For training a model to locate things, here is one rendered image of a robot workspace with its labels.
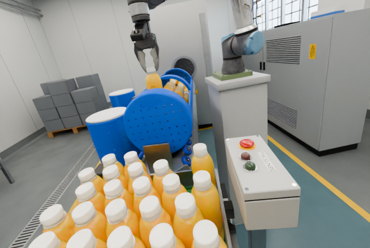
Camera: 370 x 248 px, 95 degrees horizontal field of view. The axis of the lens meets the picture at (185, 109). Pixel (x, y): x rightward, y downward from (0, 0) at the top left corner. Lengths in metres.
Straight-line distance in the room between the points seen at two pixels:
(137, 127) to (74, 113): 3.81
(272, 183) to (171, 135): 0.44
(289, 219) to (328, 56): 1.80
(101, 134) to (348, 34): 2.19
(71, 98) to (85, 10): 2.96
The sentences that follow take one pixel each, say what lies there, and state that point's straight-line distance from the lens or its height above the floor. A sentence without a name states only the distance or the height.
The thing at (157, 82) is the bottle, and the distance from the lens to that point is 0.73.
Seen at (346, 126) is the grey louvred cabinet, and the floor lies 0.33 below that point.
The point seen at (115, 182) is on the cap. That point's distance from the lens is 0.47.
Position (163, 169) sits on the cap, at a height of 1.09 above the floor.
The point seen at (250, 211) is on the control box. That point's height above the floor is 1.05.
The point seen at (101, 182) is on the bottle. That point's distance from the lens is 0.57.
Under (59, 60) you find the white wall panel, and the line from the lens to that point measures 6.67.
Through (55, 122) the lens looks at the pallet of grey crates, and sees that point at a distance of 4.75.
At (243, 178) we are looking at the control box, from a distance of 0.39.
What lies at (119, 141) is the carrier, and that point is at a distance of 1.22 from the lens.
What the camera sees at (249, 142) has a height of 1.11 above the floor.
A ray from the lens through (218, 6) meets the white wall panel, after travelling 6.25.
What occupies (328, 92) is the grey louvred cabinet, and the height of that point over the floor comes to 0.75.
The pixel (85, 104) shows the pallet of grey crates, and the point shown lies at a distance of 4.32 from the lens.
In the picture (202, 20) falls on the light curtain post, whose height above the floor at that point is 1.63.
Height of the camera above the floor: 1.36
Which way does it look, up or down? 19 degrees down
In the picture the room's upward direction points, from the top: 10 degrees counter-clockwise
